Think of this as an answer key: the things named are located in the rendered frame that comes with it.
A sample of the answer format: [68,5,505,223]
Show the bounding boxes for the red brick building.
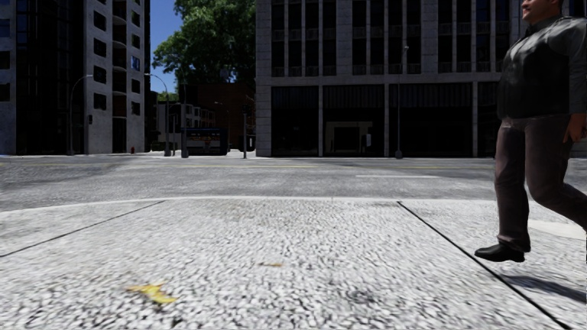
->
[184,83,257,150]

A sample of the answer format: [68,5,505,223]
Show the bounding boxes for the black bus shelter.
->
[183,128,229,157]

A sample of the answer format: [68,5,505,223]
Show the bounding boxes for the white low building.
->
[155,102,216,144]

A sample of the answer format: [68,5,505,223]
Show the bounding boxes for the grey pole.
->
[180,67,190,159]

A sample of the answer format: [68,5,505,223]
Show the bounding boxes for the grey street lamp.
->
[394,45,410,160]
[144,73,172,157]
[67,74,94,157]

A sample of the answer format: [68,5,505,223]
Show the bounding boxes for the pale concrete building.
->
[255,0,587,158]

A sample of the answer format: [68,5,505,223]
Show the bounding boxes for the trees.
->
[152,0,257,95]

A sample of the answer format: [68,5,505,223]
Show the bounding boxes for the grey concrete building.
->
[0,0,152,157]

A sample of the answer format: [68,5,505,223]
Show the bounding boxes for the person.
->
[474,0,587,264]

